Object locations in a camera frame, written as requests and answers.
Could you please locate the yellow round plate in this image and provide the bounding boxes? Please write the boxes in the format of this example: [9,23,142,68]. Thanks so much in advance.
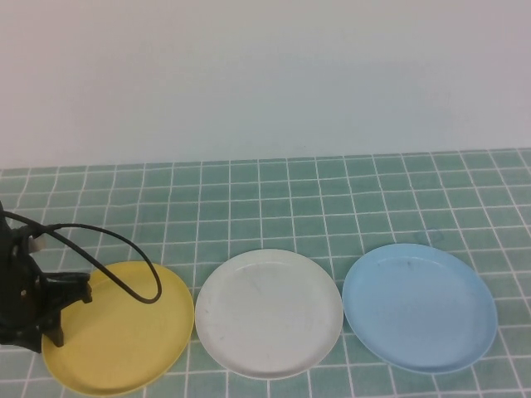
[41,260,196,396]

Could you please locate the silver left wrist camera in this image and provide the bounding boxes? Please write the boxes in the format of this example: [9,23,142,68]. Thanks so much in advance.
[24,234,47,253]

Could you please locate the light blue round plate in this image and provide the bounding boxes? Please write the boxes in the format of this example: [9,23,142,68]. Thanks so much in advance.
[342,243,498,373]

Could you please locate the green checkered tablecloth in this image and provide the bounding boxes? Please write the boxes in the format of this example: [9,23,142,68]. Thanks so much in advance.
[0,149,531,398]

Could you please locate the white round plate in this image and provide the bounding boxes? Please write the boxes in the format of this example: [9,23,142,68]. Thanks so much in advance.
[194,248,344,381]

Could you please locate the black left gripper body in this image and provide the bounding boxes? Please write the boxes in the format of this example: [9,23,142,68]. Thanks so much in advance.
[0,227,47,355]

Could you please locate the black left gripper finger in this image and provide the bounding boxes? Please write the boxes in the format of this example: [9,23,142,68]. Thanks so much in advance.
[41,309,66,349]
[43,271,94,310]

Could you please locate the black cable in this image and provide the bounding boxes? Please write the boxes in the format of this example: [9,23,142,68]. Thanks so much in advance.
[0,210,162,305]

